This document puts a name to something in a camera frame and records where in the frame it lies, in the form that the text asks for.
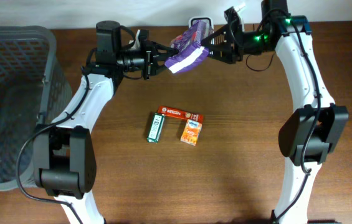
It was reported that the red Nescafe stick sachet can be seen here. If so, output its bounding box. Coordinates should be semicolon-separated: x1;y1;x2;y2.
157;105;204;123

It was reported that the grey plastic mesh basket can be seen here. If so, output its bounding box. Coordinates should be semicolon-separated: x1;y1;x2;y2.
0;26;72;191

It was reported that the white barcode scanner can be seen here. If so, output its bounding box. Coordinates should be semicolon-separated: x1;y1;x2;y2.
188;16;214;29

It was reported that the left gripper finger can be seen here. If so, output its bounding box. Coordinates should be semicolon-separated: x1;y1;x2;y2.
155;60;168;75
152;42;178;58

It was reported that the Carefree liners pack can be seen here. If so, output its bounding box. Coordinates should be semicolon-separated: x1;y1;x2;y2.
165;21;213;74

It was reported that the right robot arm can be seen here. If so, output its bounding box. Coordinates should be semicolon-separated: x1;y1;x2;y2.
201;1;349;223

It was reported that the orange Kleenex tissue pack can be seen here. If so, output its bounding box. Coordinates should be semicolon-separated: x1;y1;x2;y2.
180;119;202;146

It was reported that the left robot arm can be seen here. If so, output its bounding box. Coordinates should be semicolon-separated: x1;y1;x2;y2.
32;21;178;223

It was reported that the green Axe Brand box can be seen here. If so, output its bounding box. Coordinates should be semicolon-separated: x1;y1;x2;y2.
146;113;165;143

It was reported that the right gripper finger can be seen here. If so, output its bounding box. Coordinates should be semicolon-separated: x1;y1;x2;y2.
201;24;231;47
207;45;235;64

